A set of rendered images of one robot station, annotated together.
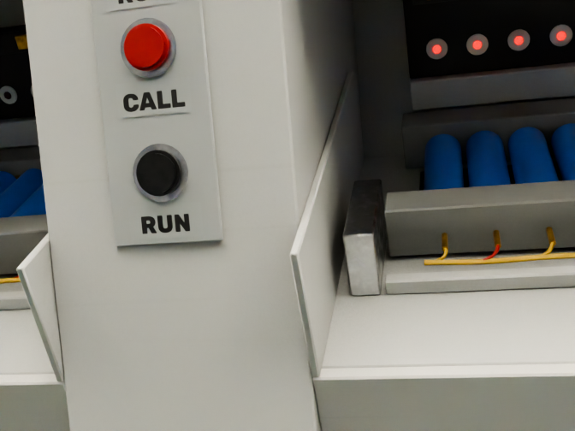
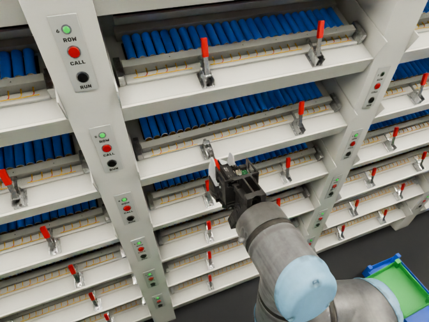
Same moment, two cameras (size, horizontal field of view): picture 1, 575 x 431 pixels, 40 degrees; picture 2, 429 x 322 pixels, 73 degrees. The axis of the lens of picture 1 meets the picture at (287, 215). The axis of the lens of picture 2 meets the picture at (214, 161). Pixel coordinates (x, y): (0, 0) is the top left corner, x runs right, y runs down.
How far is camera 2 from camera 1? 0.90 m
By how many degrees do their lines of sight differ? 49
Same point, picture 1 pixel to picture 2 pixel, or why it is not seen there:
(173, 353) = (361, 119)
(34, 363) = (341, 122)
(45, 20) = (366, 83)
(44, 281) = (353, 114)
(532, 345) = (390, 108)
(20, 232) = (324, 101)
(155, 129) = (373, 95)
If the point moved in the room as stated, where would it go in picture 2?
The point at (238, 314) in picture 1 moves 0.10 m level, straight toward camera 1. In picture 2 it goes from (370, 113) to (403, 130)
